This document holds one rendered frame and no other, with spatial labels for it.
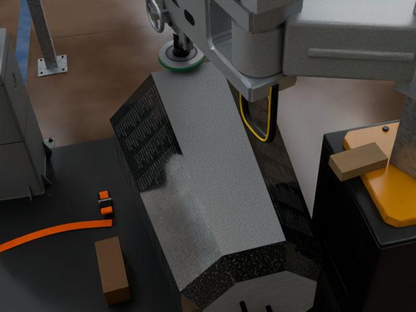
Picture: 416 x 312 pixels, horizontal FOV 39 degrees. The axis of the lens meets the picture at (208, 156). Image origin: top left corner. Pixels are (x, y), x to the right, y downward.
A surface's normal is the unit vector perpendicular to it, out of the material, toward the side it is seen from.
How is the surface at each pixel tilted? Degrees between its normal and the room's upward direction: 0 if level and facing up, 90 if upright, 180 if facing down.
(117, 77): 0
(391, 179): 0
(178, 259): 45
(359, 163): 0
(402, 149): 90
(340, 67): 90
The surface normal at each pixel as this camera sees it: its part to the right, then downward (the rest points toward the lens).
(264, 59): 0.10, 0.71
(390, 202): -0.04, -0.69
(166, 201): -0.70, -0.33
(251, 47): -0.36, 0.68
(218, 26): 0.48, 0.62
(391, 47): -0.14, 0.72
